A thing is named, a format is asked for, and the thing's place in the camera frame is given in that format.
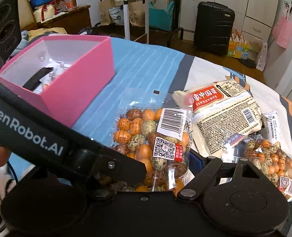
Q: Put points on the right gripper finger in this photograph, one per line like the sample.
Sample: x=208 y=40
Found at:
x=207 y=173

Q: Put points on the cream noodle packet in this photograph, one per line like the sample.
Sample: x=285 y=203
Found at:
x=220 y=110

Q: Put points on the clear bag of nuts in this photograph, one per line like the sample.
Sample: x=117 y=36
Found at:
x=155 y=129

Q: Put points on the black protein bar packet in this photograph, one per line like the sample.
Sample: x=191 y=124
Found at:
x=35 y=80

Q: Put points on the pink cardboard box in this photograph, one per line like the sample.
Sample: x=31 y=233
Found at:
x=91 y=67

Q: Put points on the colourful gift bag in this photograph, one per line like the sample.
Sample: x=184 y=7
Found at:
x=238 y=46

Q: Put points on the striped bed sheet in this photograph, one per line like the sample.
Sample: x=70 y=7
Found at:
x=153 y=67

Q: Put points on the black suitcase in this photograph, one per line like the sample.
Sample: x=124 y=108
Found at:
x=213 y=28

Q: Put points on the pink hanging bag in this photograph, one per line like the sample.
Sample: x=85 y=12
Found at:
x=282 y=32

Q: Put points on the teal shopping bag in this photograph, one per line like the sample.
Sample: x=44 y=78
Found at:
x=159 y=18

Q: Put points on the dark wooden nightstand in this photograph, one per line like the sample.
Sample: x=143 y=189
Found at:
x=73 y=21

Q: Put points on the white wardrobe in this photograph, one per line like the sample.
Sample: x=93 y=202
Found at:
x=253 y=18

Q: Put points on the brown paper bag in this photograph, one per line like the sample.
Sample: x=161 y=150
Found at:
x=104 y=6

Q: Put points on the orange drink bottle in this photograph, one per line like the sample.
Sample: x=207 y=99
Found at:
x=69 y=4

